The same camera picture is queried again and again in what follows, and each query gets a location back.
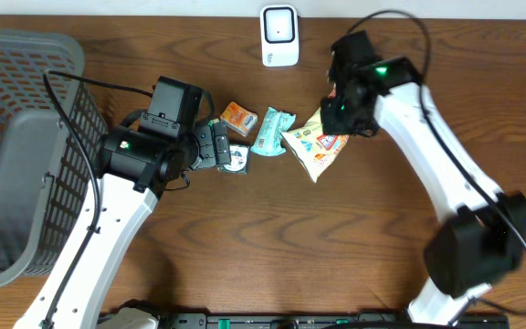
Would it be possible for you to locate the teal small snack box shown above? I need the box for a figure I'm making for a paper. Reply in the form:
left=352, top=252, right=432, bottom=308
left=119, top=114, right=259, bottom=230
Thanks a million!
left=209, top=119, right=249, bottom=174

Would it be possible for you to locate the orange small snack box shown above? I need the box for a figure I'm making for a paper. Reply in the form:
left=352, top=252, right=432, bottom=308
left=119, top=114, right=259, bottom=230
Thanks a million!
left=220, top=101, right=258, bottom=137

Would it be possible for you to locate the yellow snack bag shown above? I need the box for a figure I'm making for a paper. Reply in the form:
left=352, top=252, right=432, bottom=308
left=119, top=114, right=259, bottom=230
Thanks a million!
left=281, top=109, right=350, bottom=183

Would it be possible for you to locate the grey plastic mesh basket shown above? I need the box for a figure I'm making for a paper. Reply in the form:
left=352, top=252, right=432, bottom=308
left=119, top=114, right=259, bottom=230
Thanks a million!
left=0, top=29, right=108, bottom=287

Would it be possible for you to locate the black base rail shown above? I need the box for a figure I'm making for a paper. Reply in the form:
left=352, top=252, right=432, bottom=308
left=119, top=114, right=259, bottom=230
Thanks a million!
left=157, top=311, right=510, bottom=329

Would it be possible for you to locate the white barcode scanner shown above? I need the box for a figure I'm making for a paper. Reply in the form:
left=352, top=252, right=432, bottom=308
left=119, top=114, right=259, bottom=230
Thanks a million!
left=259, top=5, right=300, bottom=67

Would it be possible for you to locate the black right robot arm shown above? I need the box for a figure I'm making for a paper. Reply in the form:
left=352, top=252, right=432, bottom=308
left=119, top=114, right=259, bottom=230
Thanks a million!
left=321, top=55, right=526, bottom=324

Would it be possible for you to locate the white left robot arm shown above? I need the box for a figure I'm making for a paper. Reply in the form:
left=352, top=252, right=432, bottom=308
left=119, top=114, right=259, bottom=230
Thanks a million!
left=15, top=122, right=230, bottom=328

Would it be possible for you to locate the teal snack packet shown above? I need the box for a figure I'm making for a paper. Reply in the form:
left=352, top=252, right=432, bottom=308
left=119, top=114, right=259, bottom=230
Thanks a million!
left=250, top=107, right=296, bottom=157

